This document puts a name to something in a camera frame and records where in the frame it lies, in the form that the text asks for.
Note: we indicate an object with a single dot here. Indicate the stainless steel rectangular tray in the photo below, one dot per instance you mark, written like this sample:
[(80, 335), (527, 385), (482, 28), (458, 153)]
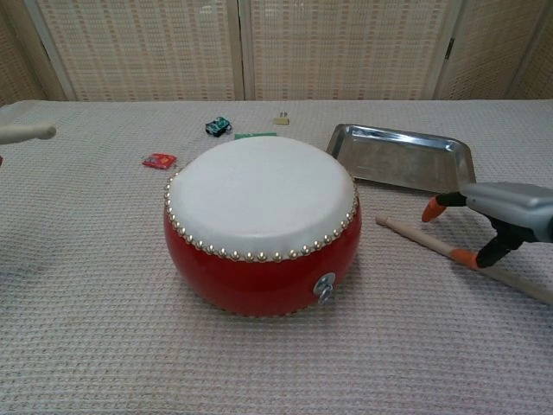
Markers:
[(402, 160)]

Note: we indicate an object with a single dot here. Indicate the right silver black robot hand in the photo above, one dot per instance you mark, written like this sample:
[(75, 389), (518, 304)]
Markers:
[(518, 207)]

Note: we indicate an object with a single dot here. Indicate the beige woven tablecloth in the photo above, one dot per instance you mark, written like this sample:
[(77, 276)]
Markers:
[(86, 302)]

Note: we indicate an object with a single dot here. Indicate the red drum with white head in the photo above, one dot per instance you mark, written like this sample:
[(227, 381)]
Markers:
[(259, 190)]

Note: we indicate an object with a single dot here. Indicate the green sachet packet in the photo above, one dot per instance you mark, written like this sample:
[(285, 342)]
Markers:
[(255, 135)]

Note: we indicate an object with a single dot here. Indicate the bamboo folding screen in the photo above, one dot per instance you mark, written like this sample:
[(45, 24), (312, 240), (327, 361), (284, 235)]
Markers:
[(142, 47)]

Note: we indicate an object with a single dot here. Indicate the red candy wrapper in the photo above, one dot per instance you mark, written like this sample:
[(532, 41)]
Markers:
[(159, 160)]

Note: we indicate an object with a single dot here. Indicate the yellow binder clip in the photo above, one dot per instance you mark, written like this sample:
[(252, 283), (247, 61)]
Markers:
[(281, 120)]

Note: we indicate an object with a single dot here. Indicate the teal candy wrapper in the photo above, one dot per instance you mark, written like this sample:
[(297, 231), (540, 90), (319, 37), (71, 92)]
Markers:
[(217, 126)]

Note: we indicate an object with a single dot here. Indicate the wooden drumstick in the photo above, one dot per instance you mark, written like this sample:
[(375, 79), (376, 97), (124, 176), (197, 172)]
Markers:
[(26, 132), (415, 235)]

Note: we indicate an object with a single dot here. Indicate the black screen hinge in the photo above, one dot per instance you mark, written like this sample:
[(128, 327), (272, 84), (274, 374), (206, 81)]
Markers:
[(450, 47)]

